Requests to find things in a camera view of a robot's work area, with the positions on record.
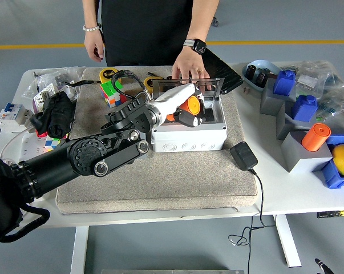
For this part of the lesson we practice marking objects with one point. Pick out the colourful puzzle cube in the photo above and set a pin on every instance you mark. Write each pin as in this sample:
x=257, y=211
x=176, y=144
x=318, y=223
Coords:
x=107, y=91
x=53, y=142

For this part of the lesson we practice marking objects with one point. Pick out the black cloth bundle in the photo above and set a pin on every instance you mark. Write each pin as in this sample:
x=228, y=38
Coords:
x=57, y=114

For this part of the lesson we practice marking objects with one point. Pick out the grey-brown mat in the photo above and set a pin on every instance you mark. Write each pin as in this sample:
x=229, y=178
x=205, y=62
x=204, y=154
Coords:
x=160, y=177

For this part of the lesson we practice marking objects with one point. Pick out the orange cylinder battery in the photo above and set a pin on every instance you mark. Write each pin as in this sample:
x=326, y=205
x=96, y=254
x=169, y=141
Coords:
x=314, y=138
x=193, y=105

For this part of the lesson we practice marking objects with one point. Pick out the clear bags with small parts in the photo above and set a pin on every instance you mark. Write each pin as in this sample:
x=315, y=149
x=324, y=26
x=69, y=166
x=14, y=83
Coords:
x=46, y=78

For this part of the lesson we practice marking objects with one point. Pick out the blue bottle-shaped block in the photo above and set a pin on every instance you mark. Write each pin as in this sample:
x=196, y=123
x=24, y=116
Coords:
x=304, y=108
x=284, y=82

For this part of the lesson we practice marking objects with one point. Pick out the white table leg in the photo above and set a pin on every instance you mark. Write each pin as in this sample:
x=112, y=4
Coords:
x=80, y=251
x=288, y=242

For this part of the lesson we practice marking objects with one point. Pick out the black wristwatch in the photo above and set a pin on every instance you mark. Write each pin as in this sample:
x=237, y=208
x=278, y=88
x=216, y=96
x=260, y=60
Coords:
x=198, y=45

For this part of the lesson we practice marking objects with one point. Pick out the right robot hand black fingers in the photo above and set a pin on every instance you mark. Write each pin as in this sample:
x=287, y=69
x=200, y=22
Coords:
x=321, y=265

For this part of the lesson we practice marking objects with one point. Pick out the small metal part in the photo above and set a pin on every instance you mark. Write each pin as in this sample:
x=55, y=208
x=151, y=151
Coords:
x=246, y=90

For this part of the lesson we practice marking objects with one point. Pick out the clear bag with components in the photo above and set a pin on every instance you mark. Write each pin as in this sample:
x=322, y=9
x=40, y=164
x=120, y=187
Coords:
x=338, y=105
x=317, y=75

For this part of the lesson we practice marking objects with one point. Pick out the white purple terminal module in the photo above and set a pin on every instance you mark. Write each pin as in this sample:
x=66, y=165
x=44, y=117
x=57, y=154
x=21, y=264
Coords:
x=40, y=98

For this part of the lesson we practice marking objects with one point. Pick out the black cylindrical capacitor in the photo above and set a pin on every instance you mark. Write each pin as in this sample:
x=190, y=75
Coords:
x=169, y=77
x=251, y=70

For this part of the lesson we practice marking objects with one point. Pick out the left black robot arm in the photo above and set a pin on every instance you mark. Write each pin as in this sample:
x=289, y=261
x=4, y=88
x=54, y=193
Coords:
x=103, y=154

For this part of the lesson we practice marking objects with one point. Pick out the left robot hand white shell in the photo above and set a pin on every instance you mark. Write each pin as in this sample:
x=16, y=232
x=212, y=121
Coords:
x=174, y=98

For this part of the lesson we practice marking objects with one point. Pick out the pale blue bowl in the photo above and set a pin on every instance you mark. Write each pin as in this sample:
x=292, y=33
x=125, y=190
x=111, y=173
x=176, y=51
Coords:
x=271, y=66

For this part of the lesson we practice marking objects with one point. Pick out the black flat case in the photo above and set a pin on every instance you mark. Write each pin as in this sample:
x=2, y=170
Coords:
x=226, y=77

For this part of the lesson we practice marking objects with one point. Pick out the white junction box clear lid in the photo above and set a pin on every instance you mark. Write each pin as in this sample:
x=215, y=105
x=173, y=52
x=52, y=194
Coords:
x=189, y=140

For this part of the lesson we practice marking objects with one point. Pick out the person's right hand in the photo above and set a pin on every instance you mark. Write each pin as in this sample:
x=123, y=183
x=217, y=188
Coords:
x=93, y=47

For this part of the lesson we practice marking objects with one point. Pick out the grey holder block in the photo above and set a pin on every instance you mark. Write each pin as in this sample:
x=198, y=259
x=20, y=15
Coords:
x=284, y=122
x=300, y=160
x=270, y=102

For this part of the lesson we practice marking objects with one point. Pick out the blue plastic bin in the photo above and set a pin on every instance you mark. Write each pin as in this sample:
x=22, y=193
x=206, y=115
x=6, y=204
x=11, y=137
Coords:
x=332, y=177

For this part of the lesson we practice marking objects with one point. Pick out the white circuit breaker blue switch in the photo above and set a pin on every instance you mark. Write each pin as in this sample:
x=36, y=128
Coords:
x=12, y=114

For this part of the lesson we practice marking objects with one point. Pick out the person's left forearm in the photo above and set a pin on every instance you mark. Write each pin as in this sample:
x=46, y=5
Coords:
x=201, y=20

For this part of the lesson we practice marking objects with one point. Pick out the black power adapter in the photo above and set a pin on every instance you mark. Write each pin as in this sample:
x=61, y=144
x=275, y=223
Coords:
x=243, y=155

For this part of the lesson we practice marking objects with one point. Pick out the person's left hand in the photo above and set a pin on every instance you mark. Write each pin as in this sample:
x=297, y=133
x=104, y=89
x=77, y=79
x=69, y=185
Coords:
x=189, y=65

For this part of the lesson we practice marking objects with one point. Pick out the small red object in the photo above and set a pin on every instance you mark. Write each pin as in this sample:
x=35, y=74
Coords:
x=41, y=133

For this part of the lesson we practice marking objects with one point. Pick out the black table control panel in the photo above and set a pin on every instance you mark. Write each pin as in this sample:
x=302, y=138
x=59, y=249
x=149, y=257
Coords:
x=335, y=213

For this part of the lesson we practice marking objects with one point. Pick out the person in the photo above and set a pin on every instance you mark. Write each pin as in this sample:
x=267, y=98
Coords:
x=146, y=28

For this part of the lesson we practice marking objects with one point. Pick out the person's right forearm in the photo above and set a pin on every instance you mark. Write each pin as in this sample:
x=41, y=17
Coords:
x=92, y=12

